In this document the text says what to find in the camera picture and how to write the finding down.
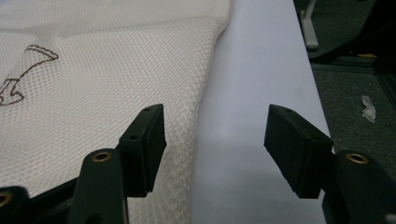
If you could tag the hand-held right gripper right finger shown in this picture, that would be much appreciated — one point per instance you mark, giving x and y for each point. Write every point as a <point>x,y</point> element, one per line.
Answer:
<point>295,149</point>

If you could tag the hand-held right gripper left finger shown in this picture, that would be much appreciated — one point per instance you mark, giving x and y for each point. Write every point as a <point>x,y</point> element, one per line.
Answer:
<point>141,155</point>

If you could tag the white mesh laundry bag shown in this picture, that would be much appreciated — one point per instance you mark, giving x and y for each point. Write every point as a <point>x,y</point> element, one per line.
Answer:
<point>102,93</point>

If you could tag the white table cover sheet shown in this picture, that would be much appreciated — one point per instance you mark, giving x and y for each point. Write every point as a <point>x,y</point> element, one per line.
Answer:
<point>252,87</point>

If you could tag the crumpled clear plastic scrap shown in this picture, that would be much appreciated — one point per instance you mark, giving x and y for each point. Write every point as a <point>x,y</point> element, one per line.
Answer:
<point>369,110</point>

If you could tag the black metal stand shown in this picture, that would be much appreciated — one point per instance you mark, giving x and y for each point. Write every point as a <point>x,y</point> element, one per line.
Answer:
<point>367,28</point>

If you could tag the white metal desk frame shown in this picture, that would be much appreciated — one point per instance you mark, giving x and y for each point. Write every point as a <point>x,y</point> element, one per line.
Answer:
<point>309,31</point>

